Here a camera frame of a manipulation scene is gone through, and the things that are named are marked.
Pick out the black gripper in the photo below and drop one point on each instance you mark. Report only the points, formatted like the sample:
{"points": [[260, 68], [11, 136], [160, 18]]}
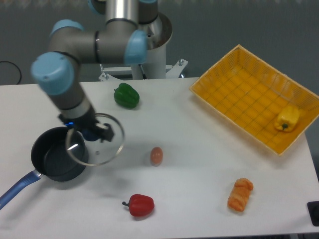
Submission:
{"points": [[88, 122]]}

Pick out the glass pot lid blue knob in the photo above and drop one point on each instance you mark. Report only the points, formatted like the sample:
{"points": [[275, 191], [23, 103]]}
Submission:
{"points": [[86, 148]]}

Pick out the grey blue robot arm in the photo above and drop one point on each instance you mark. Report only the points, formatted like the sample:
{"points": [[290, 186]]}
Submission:
{"points": [[120, 42]]}

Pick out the green bell pepper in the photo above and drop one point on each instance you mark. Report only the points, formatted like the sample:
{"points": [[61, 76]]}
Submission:
{"points": [[126, 96]]}

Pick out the brown egg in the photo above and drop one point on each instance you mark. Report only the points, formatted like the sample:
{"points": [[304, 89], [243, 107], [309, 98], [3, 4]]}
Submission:
{"points": [[156, 156]]}

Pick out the red bell pepper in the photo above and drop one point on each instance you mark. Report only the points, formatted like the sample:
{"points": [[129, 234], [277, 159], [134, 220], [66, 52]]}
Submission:
{"points": [[140, 205]]}

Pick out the orange croissant bread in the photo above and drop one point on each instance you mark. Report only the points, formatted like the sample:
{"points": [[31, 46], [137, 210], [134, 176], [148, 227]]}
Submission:
{"points": [[240, 194]]}

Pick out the yellow plastic basket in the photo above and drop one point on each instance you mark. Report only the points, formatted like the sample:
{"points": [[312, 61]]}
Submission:
{"points": [[250, 93]]}

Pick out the yellow bell pepper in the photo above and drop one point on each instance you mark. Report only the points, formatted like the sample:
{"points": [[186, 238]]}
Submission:
{"points": [[287, 119]]}

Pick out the black device at table edge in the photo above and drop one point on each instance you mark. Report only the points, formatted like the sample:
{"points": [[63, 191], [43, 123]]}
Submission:
{"points": [[313, 209]]}

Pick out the dark saucepan blue handle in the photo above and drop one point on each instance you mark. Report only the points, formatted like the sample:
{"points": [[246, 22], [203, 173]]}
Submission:
{"points": [[52, 158]]}

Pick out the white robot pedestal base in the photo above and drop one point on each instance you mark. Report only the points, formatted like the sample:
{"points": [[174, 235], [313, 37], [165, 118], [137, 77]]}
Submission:
{"points": [[159, 33]]}

